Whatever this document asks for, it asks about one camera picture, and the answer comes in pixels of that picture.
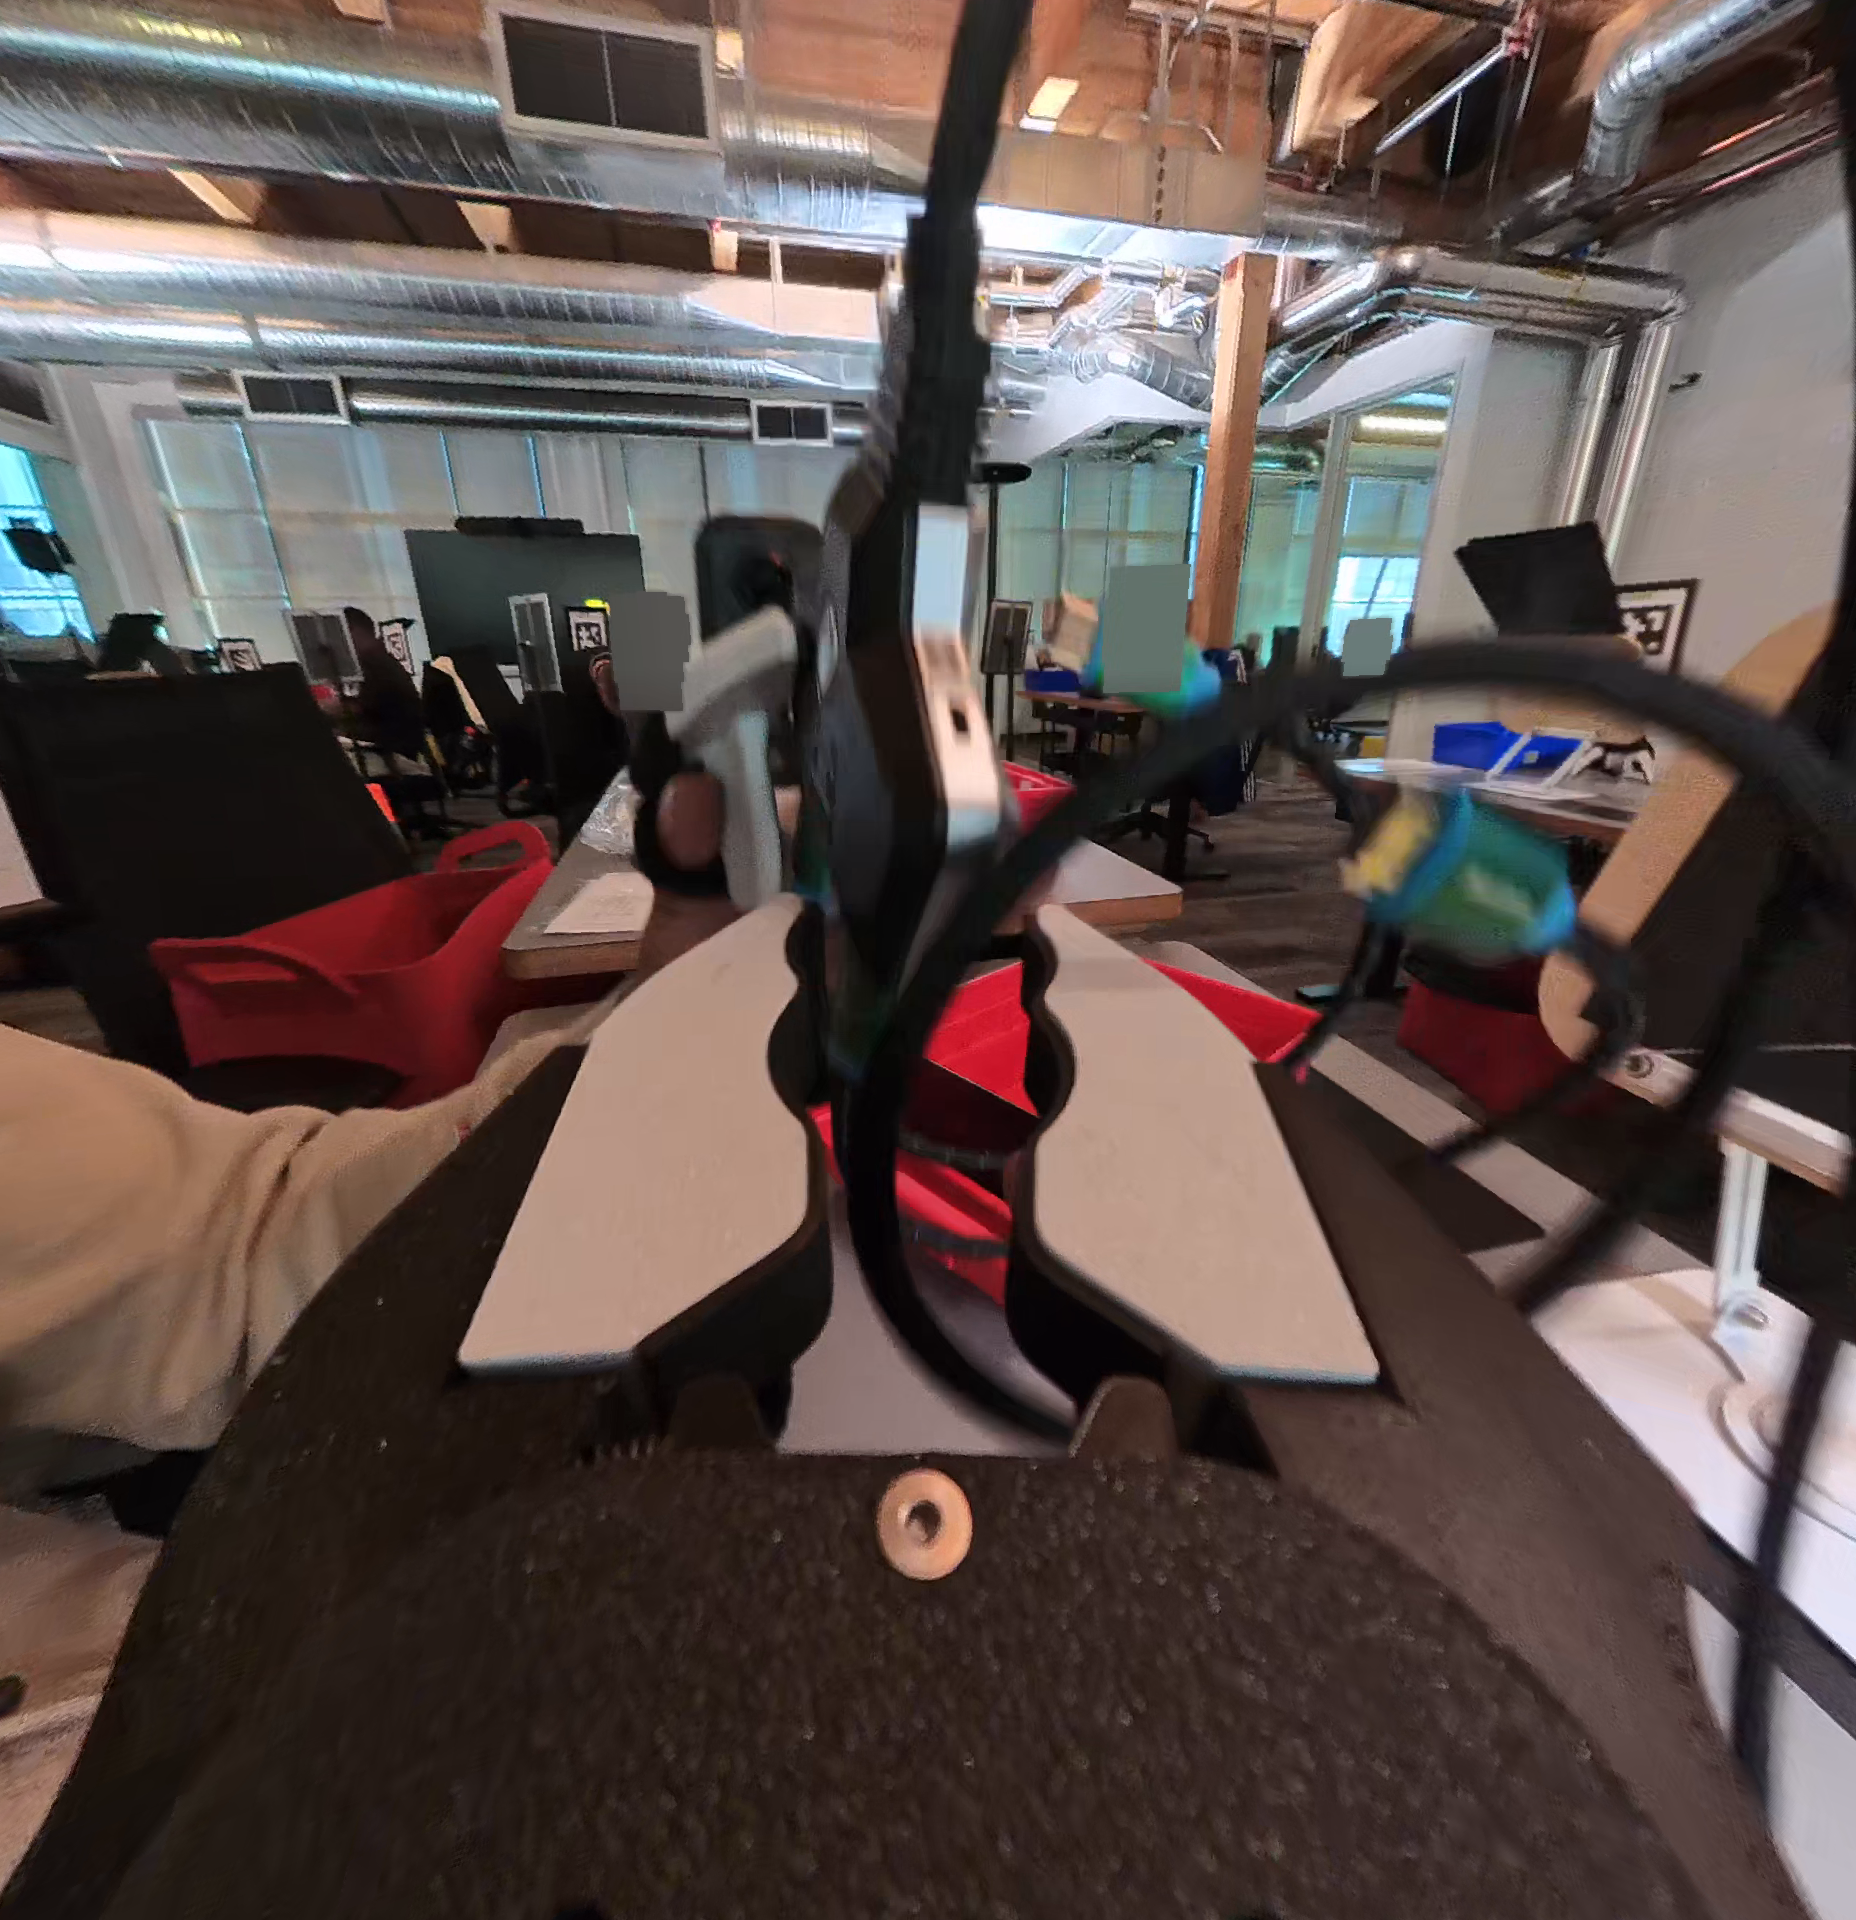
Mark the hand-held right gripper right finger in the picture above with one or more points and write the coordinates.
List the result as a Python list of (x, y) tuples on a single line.
[(1167, 1185)]

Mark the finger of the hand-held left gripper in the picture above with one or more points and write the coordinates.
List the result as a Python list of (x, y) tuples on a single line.
[(752, 809)]

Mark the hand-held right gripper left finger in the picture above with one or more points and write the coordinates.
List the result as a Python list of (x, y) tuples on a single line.
[(658, 1185)]

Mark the silver edged usb hub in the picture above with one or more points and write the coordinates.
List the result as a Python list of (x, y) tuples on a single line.
[(868, 721)]

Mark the red plastic divider bin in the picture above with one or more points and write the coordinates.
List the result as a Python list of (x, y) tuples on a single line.
[(1242, 1018)]

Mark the person's left forearm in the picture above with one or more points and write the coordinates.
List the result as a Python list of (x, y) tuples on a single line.
[(192, 1200)]

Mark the person's left hand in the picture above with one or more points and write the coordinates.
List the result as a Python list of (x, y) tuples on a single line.
[(688, 825)]

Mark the black floor lamp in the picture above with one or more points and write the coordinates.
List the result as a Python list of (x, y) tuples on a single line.
[(1005, 469)]

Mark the black display screen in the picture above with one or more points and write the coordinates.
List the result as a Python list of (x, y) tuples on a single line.
[(478, 598)]

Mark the red storage bin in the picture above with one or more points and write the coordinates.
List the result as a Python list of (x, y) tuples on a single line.
[(1483, 1050)]

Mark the wooden top office desk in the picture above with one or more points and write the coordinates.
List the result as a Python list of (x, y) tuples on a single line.
[(1408, 781), (1079, 705)]

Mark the red flexible tub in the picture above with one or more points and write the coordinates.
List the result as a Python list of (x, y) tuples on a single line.
[(359, 975)]

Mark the white stand base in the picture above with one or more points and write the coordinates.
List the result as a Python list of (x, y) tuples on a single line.
[(1648, 1351)]

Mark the white ceiling air vent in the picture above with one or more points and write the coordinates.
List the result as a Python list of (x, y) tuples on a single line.
[(606, 75)]

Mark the black plywood backdrop board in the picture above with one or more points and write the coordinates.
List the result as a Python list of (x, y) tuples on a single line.
[(1543, 576), (1618, 900)]

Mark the blue plastic bin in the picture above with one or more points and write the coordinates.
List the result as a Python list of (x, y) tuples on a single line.
[(1477, 750)]

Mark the black fabric screen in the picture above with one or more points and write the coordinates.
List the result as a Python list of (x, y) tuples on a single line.
[(192, 809)]

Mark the wooden support post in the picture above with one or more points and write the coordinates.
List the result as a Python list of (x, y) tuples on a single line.
[(1235, 449)]

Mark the silver ventilation duct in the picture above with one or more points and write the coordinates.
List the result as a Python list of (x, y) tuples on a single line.
[(192, 98)]

